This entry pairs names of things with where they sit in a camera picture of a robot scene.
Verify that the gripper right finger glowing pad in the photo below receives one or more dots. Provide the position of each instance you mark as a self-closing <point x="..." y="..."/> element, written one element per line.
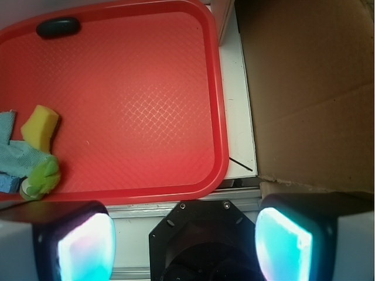
<point x="316" y="236"/>

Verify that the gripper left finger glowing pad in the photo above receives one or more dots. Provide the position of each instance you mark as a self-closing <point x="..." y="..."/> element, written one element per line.
<point x="56" y="240"/>

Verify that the green plush animal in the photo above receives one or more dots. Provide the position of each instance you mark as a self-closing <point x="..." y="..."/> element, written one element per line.
<point x="42" y="180"/>

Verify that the blue sponge block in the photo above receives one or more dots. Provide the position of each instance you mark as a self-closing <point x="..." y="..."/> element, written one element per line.
<point x="10" y="184"/>

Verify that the light blue cloth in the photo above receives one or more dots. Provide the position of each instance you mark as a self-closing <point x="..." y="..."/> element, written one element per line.
<point x="18" y="158"/>

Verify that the yellow sponge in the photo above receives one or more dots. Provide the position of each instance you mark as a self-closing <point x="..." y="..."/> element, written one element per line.
<point x="39" y="130"/>

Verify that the red plastic tray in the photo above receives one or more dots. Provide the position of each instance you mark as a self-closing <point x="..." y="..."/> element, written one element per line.
<point x="139" y="93"/>

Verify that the brown cardboard box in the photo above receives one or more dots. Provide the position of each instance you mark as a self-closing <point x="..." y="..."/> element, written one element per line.
<point x="310" y="73"/>

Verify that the black oval stone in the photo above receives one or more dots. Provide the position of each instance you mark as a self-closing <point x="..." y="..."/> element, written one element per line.
<point x="58" y="27"/>

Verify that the black octagonal mount plate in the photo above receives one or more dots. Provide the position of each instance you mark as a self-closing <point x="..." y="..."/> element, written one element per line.
<point x="204" y="240"/>

